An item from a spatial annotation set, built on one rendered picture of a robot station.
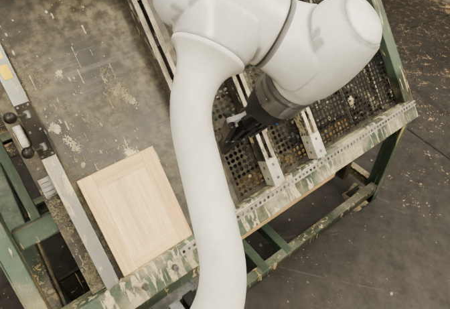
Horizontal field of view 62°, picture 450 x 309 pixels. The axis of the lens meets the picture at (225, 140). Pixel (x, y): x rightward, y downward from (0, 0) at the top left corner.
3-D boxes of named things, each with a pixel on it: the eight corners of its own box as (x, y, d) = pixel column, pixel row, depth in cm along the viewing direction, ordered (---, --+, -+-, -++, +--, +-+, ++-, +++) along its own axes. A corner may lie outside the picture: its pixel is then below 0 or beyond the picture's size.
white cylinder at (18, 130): (11, 127, 128) (22, 149, 130) (11, 127, 126) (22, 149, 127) (20, 124, 130) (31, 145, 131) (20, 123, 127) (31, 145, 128)
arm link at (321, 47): (327, 68, 62) (258, 31, 59) (401, 5, 49) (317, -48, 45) (319, 121, 56) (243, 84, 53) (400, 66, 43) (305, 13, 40)
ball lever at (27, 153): (42, 153, 130) (22, 161, 116) (37, 143, 129) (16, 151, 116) (52, 149, 129) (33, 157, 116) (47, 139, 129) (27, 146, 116)
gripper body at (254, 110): (288, 75, 66) (263, 100, 73) (248, 80, 62) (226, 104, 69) (304, 113, 64) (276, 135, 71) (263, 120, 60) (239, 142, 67)
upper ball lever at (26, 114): (26, 121, 128) (3, 127, 115) (21, 110, 127) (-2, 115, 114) (36, 116, 128) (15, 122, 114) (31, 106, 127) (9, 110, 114)
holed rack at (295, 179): (182, 256, 151) (183, 257, 150) (179, 250, 150) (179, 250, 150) (414, 104, 224) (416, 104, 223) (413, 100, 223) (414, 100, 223)
